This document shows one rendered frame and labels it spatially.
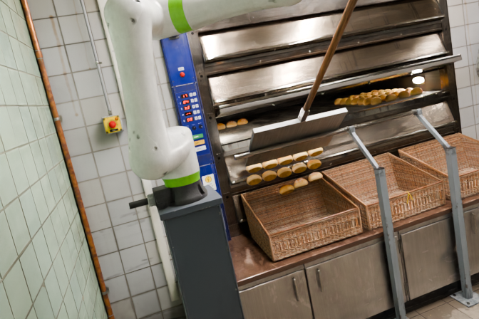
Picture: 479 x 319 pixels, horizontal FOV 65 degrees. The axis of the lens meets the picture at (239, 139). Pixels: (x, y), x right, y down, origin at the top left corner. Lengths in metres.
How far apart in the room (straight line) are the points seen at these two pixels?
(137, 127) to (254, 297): 1.28
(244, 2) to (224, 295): 0.94
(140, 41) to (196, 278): 0.76
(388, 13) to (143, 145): 2.25
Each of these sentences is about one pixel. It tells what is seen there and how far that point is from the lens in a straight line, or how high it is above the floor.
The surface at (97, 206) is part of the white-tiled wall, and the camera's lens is 2.38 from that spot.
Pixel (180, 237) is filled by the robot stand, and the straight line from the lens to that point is 1.26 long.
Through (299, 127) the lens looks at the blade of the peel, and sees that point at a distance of 2.04.
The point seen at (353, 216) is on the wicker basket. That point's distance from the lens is 2.25.
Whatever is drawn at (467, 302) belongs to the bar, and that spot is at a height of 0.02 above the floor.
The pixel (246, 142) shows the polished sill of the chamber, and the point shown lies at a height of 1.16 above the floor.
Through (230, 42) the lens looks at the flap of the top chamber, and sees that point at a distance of 2.41.
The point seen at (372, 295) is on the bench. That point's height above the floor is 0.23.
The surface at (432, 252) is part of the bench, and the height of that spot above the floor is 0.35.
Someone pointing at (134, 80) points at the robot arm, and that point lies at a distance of 1.07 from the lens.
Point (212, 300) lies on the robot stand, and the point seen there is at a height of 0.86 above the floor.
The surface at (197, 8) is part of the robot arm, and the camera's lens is 1.17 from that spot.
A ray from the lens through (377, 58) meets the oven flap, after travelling 2.86.
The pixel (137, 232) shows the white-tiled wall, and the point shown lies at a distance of 2.42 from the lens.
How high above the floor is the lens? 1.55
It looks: 9 degrees down
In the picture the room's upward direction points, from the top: 11 degrees counter-clockwise
